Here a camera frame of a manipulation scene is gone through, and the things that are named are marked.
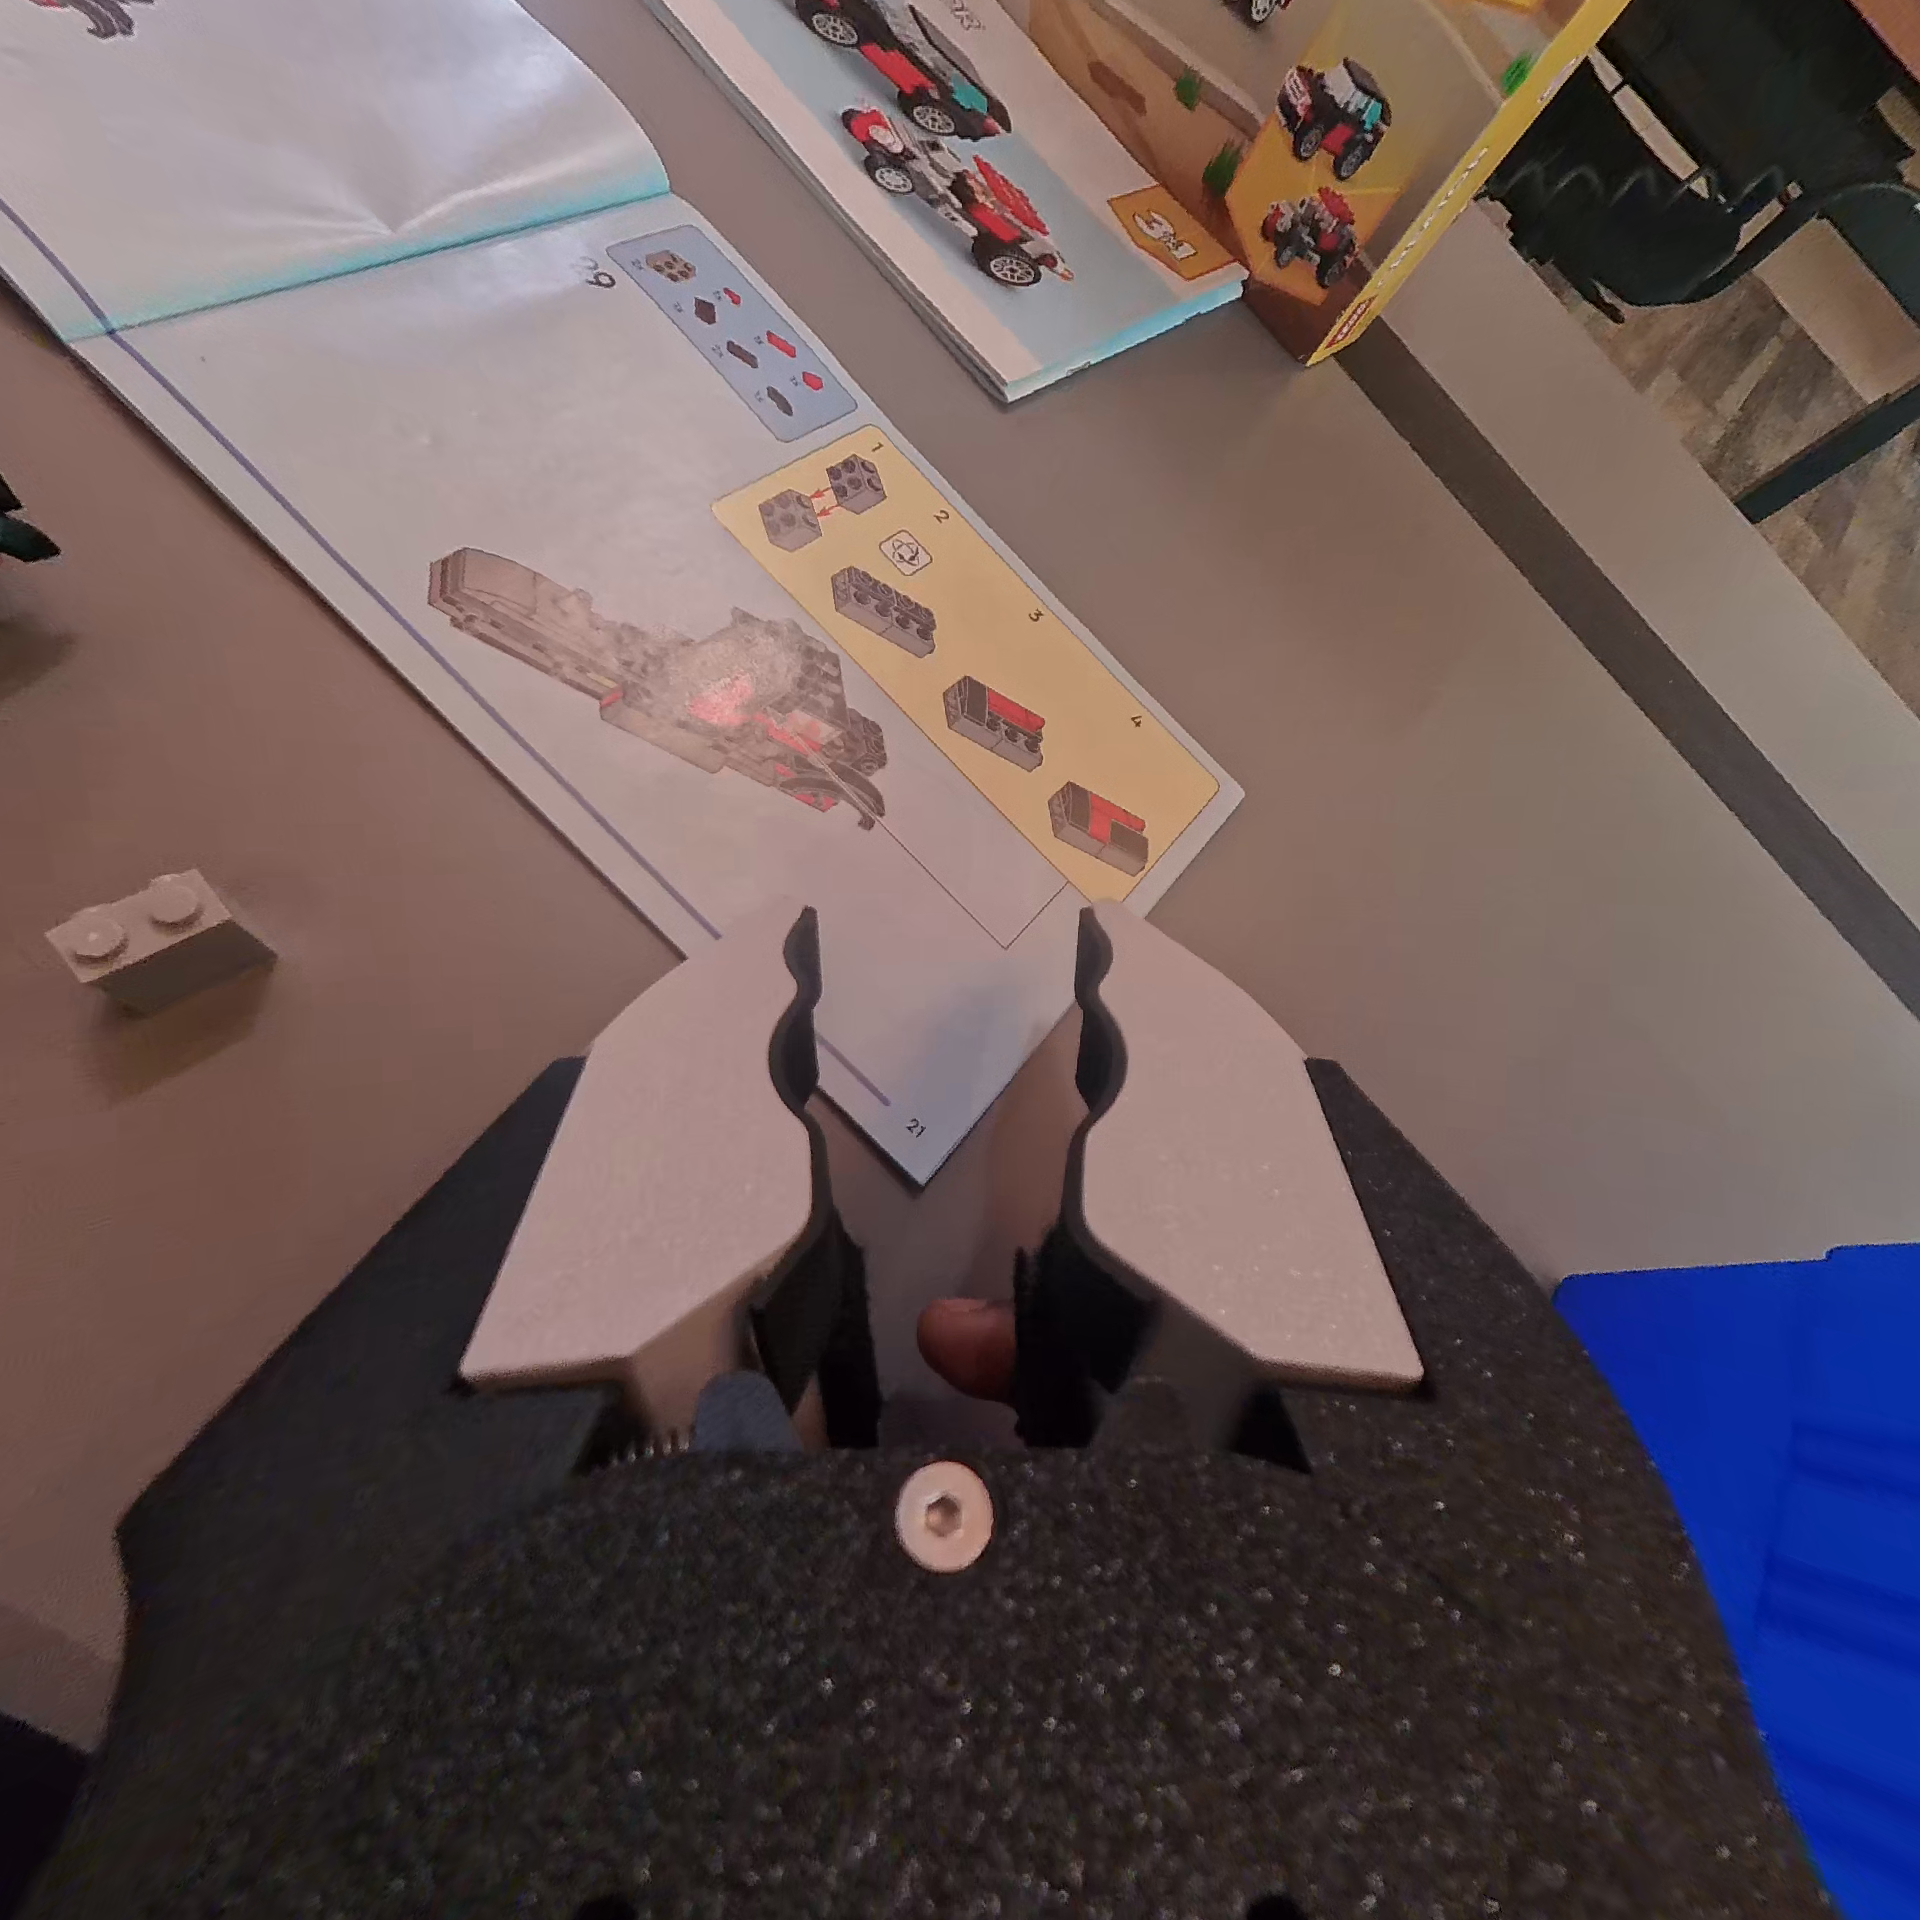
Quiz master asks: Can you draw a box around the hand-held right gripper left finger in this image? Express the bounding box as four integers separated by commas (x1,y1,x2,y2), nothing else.
458,906,881,1451

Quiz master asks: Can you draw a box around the blue plastic bin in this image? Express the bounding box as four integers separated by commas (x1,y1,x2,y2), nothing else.
1547,1239,1920,1920

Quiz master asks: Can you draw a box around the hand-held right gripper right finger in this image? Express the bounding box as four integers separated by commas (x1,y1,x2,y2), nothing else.
1017,897,1427,1451

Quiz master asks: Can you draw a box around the toy set cardboard box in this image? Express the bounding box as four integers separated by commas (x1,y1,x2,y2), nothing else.
1029,0,1632,370

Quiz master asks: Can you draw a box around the grey studded toy brick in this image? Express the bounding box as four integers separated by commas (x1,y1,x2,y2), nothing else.
45,869,280,1016

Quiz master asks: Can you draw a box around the open instruction booklet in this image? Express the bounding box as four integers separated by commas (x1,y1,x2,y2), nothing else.
0,0,1249,1189

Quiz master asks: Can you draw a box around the closed instruction booklet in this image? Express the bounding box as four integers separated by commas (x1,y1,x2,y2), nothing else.
644,0,1251,410

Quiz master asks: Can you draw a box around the black office chair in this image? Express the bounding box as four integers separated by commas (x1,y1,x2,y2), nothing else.
1476,0,1920,325

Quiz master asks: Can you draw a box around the grey desk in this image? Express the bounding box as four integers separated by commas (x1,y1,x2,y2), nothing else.
0,0,1920,1757

